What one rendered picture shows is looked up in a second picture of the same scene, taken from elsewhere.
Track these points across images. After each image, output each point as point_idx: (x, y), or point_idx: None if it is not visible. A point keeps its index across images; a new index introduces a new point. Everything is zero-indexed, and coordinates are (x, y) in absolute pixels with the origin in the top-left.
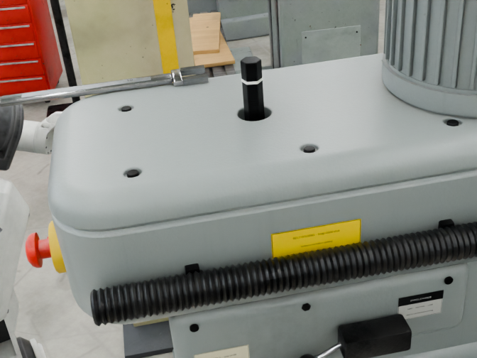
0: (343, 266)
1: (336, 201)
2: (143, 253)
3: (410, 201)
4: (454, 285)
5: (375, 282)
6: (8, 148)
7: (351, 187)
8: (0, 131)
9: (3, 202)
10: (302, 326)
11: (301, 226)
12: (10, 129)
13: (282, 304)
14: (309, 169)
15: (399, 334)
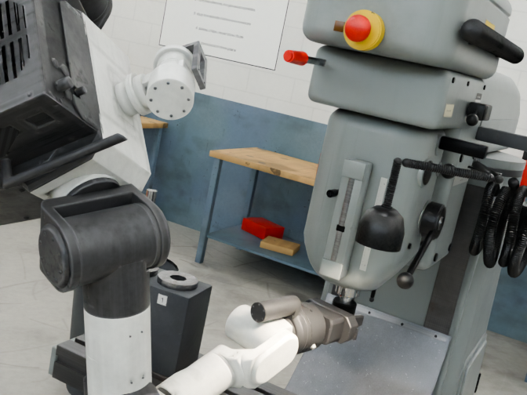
0: (507, 41)
1: (496, 9)
2: (471, 8)
3: (500, 23)
4: (483, 92)
5: (474, 79)
6: (102, 22)
7: (499, 4)
8: (105, 0)
9: (129, 64)
10: (463, 99)
11: (488, 20)
12: (108, 2)
13: (464, 78)
14: None
15: (491, 106)
